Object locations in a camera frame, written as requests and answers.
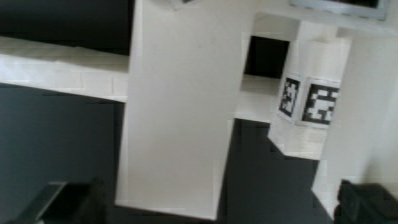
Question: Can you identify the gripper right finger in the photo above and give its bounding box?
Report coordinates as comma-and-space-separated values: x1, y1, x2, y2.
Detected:
334, 180, 398, 224

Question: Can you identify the white chair leg block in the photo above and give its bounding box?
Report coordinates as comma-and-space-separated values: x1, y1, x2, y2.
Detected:
268, 22, 352, 160

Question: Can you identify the white chair seat plate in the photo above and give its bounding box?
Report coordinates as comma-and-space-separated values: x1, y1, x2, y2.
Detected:
236, 14, 398, 210

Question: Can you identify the white tagged cube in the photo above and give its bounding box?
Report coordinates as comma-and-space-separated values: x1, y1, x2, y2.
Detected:
288, 0, 391, 21

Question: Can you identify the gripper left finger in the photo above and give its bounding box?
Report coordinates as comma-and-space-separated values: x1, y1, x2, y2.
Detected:
7, 178, 112, 224

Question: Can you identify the white U-shaped fence rail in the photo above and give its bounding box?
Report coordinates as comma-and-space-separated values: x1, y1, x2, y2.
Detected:
0, 36, 130, 102

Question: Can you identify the white chair back frame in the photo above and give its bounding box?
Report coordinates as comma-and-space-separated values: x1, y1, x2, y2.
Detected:
115, 0, 258, 220

